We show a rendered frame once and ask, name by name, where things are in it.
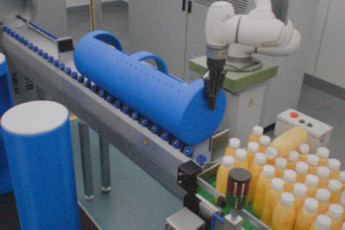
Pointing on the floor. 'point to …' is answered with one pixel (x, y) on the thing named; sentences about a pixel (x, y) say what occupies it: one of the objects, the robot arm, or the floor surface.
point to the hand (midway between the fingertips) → (212, 102)
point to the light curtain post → (95, 0)
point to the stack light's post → (229, 224)
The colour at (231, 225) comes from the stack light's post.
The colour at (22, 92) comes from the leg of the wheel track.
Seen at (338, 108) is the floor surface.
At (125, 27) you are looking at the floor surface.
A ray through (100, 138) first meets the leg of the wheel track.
